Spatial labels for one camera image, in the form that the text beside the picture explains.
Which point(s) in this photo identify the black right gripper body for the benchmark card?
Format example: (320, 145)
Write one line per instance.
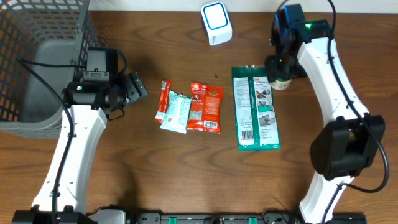
(285, 66)

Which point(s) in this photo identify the green lid jar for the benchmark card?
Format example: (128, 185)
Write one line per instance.
(280, 84)

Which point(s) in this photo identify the red packet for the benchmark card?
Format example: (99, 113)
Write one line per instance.
(163, 101)

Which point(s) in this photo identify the white small packet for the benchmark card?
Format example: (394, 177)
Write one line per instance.
(177, 114)

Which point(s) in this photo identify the green white 3M package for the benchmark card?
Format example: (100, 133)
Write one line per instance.
(256, 121)

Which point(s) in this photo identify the red snack bag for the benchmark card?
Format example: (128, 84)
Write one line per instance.
(205, 108)

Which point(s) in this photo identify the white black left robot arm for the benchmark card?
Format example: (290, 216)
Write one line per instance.
(87, 105)

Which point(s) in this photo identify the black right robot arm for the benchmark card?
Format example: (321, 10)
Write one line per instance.
(351, 136)

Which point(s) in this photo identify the white barcode scanner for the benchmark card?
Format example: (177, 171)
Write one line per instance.
(216, 23)

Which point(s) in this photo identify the grey mesh basket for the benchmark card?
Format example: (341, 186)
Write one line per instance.
(44, 45)

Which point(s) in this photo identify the black mounting rail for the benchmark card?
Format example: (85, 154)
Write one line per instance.
(217, 218)

